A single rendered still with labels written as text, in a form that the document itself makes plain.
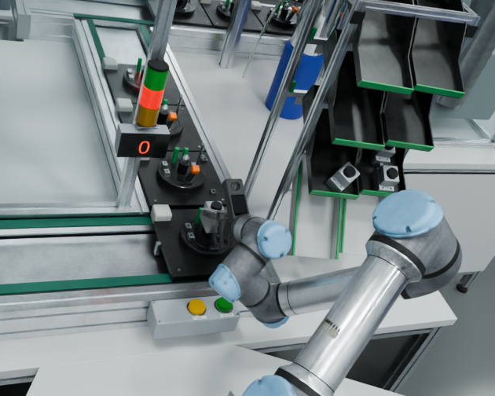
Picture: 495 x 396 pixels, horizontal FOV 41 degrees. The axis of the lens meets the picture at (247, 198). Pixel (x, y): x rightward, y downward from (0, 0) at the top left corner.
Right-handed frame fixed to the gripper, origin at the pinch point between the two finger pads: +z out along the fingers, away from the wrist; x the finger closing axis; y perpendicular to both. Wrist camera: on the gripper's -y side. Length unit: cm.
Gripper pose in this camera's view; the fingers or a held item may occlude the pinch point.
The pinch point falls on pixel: (214, 208)
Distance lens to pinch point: 170.2
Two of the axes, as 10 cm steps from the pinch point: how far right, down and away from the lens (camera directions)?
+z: -4.2, -1.2, 9.0
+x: 9.1, -0.2, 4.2
